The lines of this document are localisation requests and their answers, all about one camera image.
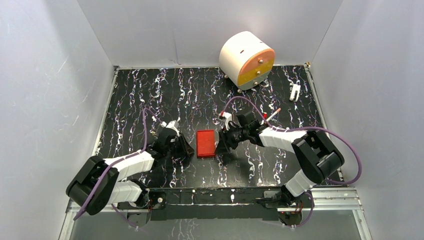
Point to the pink capped white pen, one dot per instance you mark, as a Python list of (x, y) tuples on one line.
[(273, 114)]

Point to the aluminium frame rail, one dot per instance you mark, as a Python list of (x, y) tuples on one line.
[(325, 199)]

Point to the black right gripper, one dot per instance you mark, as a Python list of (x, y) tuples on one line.
[(225, 141)]

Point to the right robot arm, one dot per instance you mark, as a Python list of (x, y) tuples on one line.
[(316, 154)]

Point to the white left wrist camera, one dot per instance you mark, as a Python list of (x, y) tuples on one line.
[(173, 125)]

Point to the red paper box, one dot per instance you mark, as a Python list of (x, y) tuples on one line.
[(205, 143)]

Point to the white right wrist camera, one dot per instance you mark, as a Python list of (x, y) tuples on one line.
[(226, 118)]

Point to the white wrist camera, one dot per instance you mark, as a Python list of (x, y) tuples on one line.
[(226, 118), (173, 125)]

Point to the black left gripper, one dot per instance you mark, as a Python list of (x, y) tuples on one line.
[(180, 145)]

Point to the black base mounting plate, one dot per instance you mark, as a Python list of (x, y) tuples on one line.
[(264, 203)]

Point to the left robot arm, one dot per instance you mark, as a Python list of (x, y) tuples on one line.
[(102, 181)]

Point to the white round drawer cabinet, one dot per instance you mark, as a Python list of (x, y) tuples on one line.
[(246, 60)]

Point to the white clip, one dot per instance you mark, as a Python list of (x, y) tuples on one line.
[(295, 93)]

